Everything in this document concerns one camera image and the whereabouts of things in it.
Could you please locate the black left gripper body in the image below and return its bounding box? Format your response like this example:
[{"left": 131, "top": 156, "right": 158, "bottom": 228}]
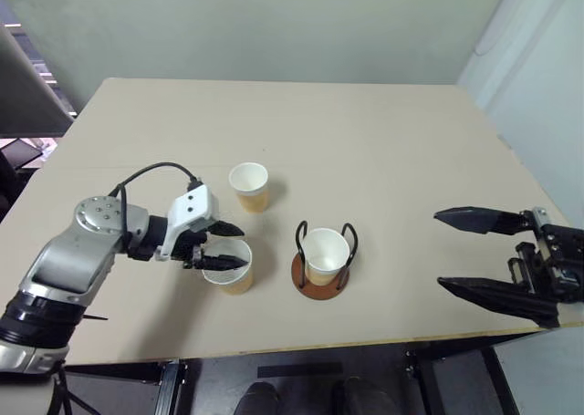
[{"left": 171, "top": 229, "right": 210, "bottom": 271}]

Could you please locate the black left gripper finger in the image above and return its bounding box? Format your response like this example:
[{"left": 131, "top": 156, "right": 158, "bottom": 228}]
[
  {"left": 206, "top": 221, "right": 247, "bottom": 239},
  {"left": 198, "top": 253, "right": 251, "bottom": 272}
]

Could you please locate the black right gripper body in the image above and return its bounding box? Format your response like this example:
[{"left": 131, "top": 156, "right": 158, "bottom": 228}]
[{"left": 507, "top": 208, "right": 584, "bottom": 303}]

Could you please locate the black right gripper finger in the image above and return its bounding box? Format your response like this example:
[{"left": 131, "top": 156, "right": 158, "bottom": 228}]
[
  {"left": 433, "top": 206, "right": 536, "bottom": 237},
  {"left": 437, "top": 276, "right": 561, "bottom": 330}
]

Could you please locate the paper cup with ribbed inside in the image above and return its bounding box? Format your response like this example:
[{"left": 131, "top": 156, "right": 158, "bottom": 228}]
[{"left": 202, "top": 238, "right": 255, "bottom": 296}]

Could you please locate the plain white-orange paper cup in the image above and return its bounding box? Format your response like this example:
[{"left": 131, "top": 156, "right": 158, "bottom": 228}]
[{"left": 228, "top": 161, "right": 270, "bottom": 214}]

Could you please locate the dark rounded shape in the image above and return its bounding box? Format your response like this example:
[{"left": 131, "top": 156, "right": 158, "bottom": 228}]
[{"left": 233, "top": 381, "right": 282, "bottom": 415}]

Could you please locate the dark chair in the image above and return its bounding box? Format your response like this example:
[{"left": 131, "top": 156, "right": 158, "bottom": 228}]
[{"left": 0, "top": 137, "right": 45, "bottom": 223}]

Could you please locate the grey slanted panel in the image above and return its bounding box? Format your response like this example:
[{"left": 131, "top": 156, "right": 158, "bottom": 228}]
[{"left": 0, "top": 22, "right": 76, "bottom": 139}]

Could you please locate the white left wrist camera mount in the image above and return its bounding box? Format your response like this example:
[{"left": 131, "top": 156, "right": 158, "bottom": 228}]
[{"left": 153, "top": 184, "right": 221, "bottom": 262}]

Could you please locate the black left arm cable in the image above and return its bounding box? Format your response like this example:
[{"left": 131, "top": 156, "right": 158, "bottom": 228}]
[{"left": 108, "top": 161, "right": 204, "bottom": 252}]

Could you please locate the wire cup holder wooden base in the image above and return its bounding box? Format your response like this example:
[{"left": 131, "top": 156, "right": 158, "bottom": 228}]
[{"left": 291, "top": 220, "right": 360, "bottom": 300}]

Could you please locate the paper cup in wire holder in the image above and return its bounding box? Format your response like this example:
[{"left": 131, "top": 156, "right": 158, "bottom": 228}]
[{"left": 302, "top": 227, "right": 351, "bottom": 288}]

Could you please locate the black table frame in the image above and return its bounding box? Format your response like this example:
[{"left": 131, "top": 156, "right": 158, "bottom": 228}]
[{"left": 45, "top": 327, "right": 521, "bottom": 415}]

